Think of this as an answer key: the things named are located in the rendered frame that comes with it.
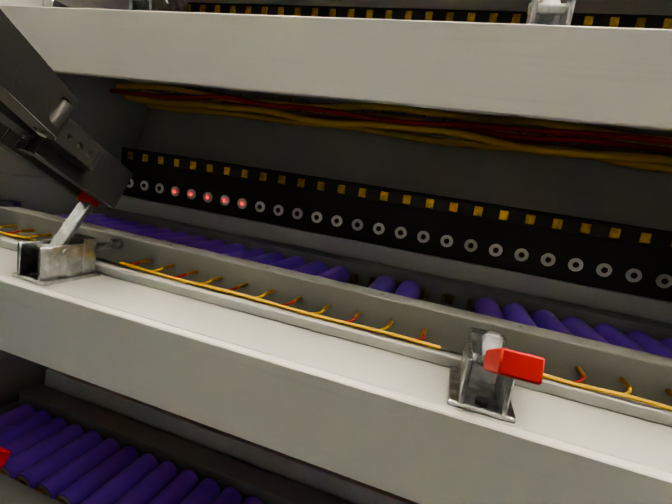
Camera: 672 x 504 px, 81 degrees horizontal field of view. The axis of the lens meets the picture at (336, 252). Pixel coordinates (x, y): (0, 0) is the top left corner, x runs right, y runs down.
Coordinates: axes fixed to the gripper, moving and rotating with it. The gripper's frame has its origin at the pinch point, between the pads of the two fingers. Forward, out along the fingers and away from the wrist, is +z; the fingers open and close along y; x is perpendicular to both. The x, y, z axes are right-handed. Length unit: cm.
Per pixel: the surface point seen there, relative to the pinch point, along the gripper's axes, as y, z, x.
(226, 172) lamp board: 1.1, 13.6, 8.6
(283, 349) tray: 16.9, 2.4, -7.6
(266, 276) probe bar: 12.7, 6.4, -3.0
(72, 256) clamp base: 1.0, 2.7, -5.5
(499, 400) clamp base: 27.4, 2.2, -7.2
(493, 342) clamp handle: 26.7, 1.3, -4.9
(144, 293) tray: 6.0, 4.3, -6.4
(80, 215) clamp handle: 0.4, 2.2, -2.8
